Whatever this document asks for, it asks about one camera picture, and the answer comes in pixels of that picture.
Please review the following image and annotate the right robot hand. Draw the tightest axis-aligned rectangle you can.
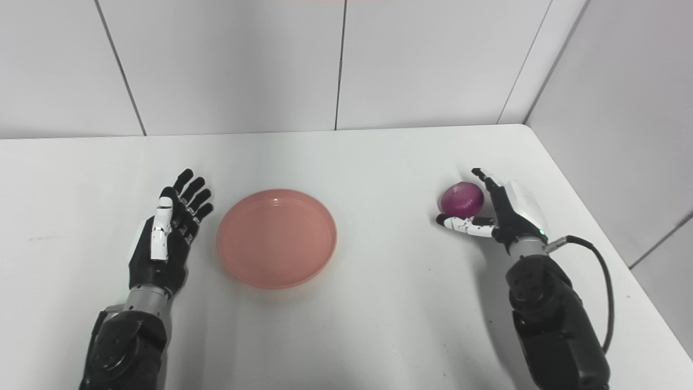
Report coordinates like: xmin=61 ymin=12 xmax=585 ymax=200
xmin=436 ymin=167 xmax=550 ymax=255

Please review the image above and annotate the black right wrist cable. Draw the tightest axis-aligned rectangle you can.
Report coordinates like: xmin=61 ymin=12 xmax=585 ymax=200
xmin=543 ymin=235 xmax=615 ymax=355

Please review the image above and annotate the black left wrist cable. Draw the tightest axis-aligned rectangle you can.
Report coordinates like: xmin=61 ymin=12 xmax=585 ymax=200
xmin=87 ymin=304 xmax=125 ymax=358

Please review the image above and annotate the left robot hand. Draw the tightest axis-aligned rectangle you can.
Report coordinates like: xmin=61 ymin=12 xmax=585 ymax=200
xmin=128 ymin=168 xmax=214 ymax=297

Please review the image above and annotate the purple red onion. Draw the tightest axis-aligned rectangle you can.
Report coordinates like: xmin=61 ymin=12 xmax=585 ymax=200
xmin=440 ymin=182 xmax=485 ymax=217

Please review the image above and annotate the pink round plate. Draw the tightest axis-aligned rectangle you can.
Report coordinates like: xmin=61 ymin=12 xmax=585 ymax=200
xmin=216 ymin=188 xmax=338 ymax=290

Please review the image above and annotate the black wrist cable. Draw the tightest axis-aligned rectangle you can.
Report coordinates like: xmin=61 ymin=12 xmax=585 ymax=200
xmin=87 ymin=304 xmax=125 ymax=358
xmin=543 ymin=235 xmax=615 ymax=355

